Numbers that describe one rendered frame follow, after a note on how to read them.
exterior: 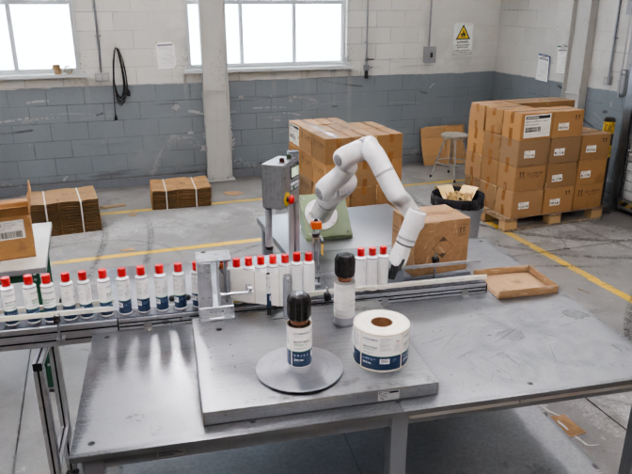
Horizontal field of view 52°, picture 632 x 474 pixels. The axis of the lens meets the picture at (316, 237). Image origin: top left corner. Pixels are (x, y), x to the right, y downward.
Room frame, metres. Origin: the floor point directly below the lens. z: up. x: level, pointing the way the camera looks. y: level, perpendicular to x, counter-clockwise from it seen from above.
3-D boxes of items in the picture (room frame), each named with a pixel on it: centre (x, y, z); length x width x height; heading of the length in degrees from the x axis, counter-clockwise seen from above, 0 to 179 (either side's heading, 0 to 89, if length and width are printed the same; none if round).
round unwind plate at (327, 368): (2.00, 0.06, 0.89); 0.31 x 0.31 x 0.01
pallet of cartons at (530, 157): (6.53, -2.24, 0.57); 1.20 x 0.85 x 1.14; 111
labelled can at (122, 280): (2.45, 0.79, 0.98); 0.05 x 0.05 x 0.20
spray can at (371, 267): (2.68, -0.25, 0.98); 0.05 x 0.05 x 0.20
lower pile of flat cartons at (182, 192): (7.00, 1.51, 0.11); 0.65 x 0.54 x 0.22; 106
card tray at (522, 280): (2.85, -0.95, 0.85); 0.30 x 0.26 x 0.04; 103
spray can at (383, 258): (2.70, -0.30, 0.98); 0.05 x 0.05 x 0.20
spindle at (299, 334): (2.00, 0.06, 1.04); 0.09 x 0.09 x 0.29
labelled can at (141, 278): (2.46, 0.72, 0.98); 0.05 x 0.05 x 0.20
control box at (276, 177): (2.68, 0.15, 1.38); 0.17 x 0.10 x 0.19; 158
